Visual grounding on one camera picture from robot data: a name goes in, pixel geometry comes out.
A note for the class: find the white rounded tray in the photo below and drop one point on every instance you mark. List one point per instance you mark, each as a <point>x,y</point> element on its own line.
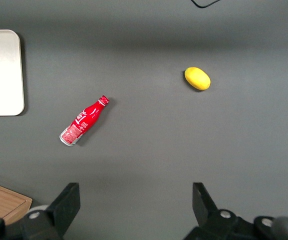
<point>1,72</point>

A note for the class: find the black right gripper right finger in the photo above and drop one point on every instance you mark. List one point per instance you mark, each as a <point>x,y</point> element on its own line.
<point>206,210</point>

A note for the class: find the red soda bottle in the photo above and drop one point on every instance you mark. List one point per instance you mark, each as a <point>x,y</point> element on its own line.
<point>83,121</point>

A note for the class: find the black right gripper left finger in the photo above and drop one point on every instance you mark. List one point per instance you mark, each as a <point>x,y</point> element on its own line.
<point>64,207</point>

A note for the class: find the yellow lemon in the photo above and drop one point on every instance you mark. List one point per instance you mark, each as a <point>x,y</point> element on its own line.
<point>197,78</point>

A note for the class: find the wooden cutting board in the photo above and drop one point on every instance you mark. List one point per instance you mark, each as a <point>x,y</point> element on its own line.
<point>1,203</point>

